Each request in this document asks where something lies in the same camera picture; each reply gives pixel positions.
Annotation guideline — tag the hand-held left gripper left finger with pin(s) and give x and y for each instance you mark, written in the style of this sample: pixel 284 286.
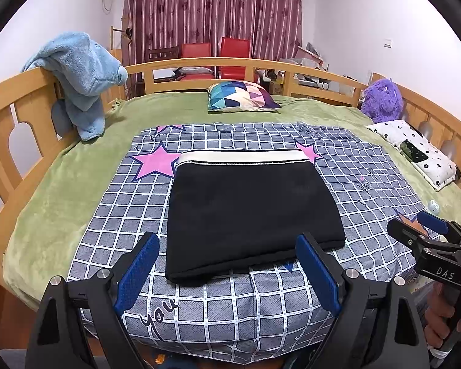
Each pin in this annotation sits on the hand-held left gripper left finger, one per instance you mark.
pixel 138 269

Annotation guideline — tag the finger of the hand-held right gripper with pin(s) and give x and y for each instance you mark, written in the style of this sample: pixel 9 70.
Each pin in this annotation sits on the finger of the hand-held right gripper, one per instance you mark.
pixel 405 234
pixel 432 219

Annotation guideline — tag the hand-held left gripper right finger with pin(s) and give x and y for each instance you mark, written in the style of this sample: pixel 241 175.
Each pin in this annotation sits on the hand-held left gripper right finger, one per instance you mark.
pixel 317 273

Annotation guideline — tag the black pants with white stripe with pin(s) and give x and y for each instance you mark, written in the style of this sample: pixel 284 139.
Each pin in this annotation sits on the black pants with white stripe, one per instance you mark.
pixel 246 207

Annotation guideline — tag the person's right hand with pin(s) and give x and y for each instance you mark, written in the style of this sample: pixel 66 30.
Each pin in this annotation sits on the person's right hand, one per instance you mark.
pixel 438 323

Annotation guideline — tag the small light blue object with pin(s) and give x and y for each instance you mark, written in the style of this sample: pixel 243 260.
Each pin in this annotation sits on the small light blue object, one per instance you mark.
pixel 434 206

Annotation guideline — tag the grey checked blanket pink stars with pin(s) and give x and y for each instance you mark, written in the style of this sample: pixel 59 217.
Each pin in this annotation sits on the grey checked blanket pink stars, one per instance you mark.
pixel 119 215

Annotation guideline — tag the white black-dotted pillow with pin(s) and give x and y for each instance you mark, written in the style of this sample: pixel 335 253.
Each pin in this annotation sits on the white black-dotted pillow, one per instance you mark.
pixel 440 161

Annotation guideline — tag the dark green black cloth item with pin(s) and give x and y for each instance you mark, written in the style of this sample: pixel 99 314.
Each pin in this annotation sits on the dark green black cloth item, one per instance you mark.
pixel 413 152

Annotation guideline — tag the green fleece blanket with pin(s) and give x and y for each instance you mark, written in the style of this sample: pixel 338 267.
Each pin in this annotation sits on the green fleece blanket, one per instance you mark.
pixel 61 184

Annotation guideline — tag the purple plush toy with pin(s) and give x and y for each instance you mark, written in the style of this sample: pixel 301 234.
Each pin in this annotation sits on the purple plush toy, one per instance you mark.
pixel 382 100

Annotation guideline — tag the colourful geometric pillow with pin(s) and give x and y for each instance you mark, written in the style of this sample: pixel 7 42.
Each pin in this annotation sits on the colourful geometric pillow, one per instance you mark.
pixel 242 96

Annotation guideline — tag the pile of cardboard boxes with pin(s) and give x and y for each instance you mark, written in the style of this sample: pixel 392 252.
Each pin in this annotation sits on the pile of cardboard boxes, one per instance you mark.
pixel 311 57

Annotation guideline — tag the black and white object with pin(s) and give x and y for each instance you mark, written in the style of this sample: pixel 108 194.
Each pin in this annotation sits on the black and white object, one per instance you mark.
pixel 272 76

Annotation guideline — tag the light blue plush towel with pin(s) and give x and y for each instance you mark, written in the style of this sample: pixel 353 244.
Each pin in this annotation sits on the light blue plush towel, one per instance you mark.
pixel 80 73

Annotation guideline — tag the white folded cloth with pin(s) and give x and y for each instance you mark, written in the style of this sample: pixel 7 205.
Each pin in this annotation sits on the white folded cloth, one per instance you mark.
pixel 194 71

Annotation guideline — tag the dark wooden chair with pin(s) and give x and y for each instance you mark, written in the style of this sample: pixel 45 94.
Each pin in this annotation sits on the dark wooden chair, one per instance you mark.
pixel 163 53

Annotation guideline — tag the red chair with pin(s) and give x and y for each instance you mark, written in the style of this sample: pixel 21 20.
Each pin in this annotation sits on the red chair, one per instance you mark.
pixel 196 52
pixel 234 55

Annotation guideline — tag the wooden coat rack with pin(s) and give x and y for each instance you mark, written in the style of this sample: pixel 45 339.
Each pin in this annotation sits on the wooden coat rack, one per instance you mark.
pixel 117 36

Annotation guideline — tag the maroon patterned curtain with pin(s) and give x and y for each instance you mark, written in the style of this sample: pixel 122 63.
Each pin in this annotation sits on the maroon patterned curtain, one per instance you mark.
pixel 215 4

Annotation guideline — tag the white wall switch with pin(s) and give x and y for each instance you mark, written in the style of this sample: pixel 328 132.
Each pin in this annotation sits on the white wall switch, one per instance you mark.
pixel 386 43

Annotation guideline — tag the wooden bed frame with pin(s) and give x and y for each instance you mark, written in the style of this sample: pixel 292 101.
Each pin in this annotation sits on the wooden bed frame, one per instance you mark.
pixel 0 123

